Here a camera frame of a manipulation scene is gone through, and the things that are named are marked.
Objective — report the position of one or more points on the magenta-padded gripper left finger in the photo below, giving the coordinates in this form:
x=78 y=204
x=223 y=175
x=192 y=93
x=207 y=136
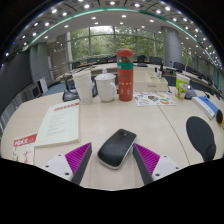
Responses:
x=77 y=156

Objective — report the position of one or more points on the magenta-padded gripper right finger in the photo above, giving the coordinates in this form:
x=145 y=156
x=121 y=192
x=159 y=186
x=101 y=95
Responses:
x=148 y=158

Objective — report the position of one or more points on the black computer mouse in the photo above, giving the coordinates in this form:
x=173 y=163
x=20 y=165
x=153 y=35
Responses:
x=116 y=148

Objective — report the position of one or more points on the black mouse pad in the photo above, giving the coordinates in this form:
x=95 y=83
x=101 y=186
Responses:
x=200 y=135

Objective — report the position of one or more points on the cream printed document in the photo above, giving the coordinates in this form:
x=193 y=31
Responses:
x=60 y=125

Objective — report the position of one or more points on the red and white leaflet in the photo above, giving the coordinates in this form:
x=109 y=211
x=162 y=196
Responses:
x=24 y=148

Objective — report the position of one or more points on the colourful sticker sheet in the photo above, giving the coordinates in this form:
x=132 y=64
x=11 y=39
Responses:
x=153 y=99

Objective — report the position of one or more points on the white paper cup stack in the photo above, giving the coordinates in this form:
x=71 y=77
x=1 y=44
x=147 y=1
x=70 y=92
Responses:
x=84 y=86

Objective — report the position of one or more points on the white lidded mug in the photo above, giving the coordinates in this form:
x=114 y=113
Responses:
x=105 y=87

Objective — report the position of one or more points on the beige box tray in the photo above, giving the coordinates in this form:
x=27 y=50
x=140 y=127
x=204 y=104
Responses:
x=148 y=83

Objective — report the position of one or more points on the blue and white book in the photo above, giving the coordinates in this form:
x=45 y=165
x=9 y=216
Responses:
x=205 y=106

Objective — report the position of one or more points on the grey box monitor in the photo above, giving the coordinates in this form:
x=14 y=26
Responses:
x=34 y=91

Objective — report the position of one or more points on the green printed paper cup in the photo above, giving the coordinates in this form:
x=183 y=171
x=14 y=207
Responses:
x=182 y=86

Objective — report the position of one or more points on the white standing panel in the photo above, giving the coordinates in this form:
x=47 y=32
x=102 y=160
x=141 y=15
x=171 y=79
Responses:
x=43 y=85

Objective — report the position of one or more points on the red thermos bottle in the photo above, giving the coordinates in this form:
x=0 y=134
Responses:
x=125 y=80

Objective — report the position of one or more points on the black handheld microphone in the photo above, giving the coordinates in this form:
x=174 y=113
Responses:
x=219 y=117

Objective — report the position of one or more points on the dark office chairs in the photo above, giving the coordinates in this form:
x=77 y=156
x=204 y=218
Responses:
x=155 y=60

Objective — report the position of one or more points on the ceiling lights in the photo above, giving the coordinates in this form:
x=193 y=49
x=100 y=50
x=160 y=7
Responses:
x=86 y=6

